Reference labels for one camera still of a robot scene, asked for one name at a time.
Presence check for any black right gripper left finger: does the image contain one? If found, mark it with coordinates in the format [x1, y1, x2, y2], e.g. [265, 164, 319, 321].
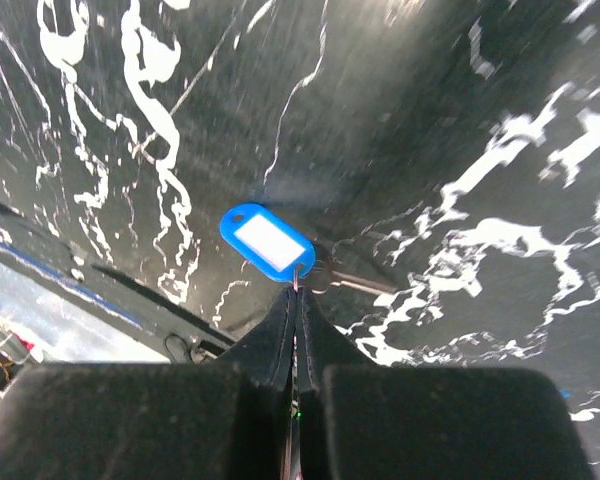
[0, 288, 296, 479]

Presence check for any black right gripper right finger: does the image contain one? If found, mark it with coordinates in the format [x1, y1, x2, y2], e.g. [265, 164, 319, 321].
[295, 289, 594, 479]

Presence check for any blue key tag with key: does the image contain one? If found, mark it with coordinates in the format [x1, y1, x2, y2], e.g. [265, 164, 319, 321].
[219, 203, 397, 296]

